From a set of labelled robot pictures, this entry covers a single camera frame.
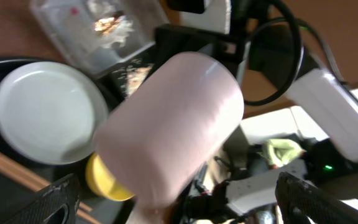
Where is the wooden chopstick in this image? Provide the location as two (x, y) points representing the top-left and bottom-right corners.
(76, 210), (101, 224)
(0, 141), (94, 214)

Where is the food scraps and rice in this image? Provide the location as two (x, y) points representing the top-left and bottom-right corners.
(117, 58), (153, 98)

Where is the white napkin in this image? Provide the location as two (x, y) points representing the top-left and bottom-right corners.
(86, 0), (134, 48)

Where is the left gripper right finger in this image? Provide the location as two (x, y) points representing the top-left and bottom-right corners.
(275, 172), (358, 224)

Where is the black rectangular tray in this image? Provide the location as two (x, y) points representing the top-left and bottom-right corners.
(97, 24), (244, 103)

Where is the pink plastic cup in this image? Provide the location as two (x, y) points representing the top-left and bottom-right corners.
(94, 52), (244, 208)

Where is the gold foil wrapper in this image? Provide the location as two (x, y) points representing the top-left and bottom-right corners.
(94, 15), (125, 35)

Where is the yellow bowl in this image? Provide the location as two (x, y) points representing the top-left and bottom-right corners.
(85, 153), (134, 202)

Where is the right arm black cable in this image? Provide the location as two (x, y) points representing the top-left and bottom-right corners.
(242, 0), (358, 128)

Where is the grey round plate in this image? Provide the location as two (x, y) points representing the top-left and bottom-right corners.
(0, 62), (109, 165)

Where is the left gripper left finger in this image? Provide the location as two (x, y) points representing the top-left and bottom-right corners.
(3, 174), (80, 224)

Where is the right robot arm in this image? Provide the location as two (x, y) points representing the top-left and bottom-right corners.
(223, 0), (358, 200)

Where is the clear plastic bin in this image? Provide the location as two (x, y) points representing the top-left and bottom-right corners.
(30, 0), (168, 75)

